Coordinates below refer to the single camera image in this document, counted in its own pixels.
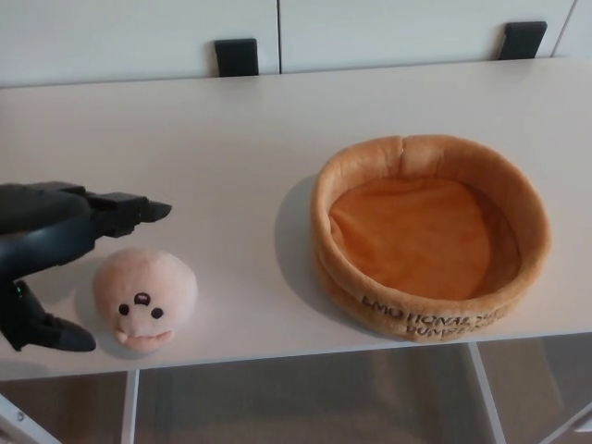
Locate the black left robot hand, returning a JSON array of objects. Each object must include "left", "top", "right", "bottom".
[{"left": 0, "top": 181, "right": 173, "bottom": 352}]

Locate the cream plush dumpling toy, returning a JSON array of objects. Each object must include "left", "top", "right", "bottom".
[{"left": 92, "top": 247, "right": 200, "bottom": 360}]

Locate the orange round plush plate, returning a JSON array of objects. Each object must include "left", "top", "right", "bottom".
[{"left": 310, "top": 133, "right": 552, "bottom": 344}]

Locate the white table leg frame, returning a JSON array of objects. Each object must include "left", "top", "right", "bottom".
[
  {"left": 0, "top": 369, "right": 141, "bottom": 444},
  {"left": 465, "top": 341, "right": 592, "bottom": 444}
]

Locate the left black wall bracket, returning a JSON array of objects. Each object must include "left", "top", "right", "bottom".
[{"left": 214, "top": 38, "right": 259, "bottom": 78}]

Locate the black wall bracket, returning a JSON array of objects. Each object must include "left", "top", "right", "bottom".
[
  {"left": 502, "top": 20, "right": 549, "bottom": 60},
  {"left": 214, "top": 38, "right": 259, "bottom": 78}
]

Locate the right black wall bracket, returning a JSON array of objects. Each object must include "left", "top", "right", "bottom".
[{"left": 502, "top": 20, "right": 549, "bottom": 60}]

